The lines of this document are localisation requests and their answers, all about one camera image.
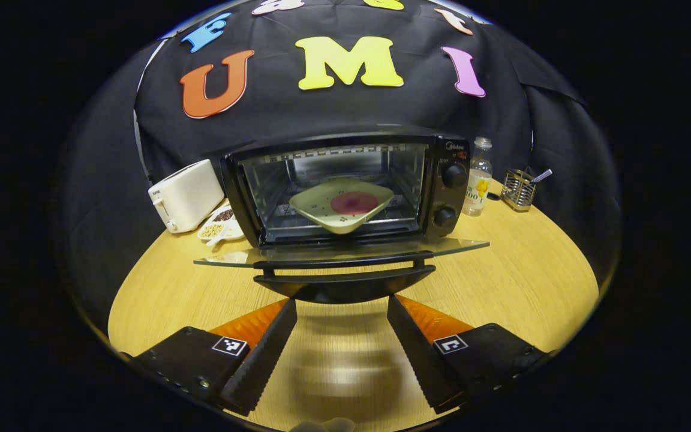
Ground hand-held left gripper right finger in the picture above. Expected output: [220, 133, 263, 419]
[386, 294, 556, 415]

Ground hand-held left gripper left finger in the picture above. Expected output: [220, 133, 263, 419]
[124, 298, 298, 416]

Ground cream square plate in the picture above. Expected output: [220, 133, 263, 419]
[289, 179, 395, 235]

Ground pink ham slice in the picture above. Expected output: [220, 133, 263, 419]
[330, 192, 378, 215]

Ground black electric oven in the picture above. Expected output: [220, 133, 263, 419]
[194, 132, 490, 305]

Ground white dish of beans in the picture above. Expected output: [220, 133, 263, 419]
[197, 204, 245, 247]

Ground clear plastic bottle yellow label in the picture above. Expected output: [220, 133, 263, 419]
[462, 137, 494, 217]

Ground white toaster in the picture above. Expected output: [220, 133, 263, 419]
[148, 159, 226, 233]

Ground ribbed glass holder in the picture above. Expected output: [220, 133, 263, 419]
[500, 169, 537, 212]

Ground black backdrop cloth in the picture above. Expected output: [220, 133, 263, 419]
[61, 0, 622, 289]

